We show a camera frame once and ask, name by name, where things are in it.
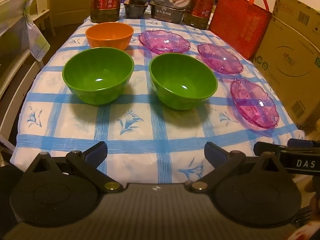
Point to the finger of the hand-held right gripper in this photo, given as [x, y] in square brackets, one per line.
[298, 143]
[266, 148]

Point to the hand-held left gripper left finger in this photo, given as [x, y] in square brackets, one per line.
[96, 152]

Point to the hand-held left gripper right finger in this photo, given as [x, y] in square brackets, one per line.
[215, 153]

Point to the purple transparent plate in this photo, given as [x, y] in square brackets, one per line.
[163, 41]
[220, 58]
[253, 103]

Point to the green plastic bowl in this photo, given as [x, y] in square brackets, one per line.
[97, 73]
[182, 78]

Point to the person's right hand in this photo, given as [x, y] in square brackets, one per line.
[313, 185]

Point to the blue checked tablecloth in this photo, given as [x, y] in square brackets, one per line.
[140, 132]

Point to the large cardboard box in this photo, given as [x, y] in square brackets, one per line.
[290, 55]

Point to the white wooden chair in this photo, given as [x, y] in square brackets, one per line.
[15, 80]

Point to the orange plastic bowl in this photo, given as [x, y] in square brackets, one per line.
[110, 33]

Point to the red tote bag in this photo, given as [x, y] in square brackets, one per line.
[237, 22]

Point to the pale patterned cloth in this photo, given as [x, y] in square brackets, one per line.
[35, 37]

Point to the oil bottle with red label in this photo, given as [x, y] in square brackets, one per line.
[200, 7]
[105, 2]

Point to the dark instant meal box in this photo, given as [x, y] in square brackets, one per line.
[168, 13]

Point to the beige cabinet door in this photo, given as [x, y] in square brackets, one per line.
[70, 2]

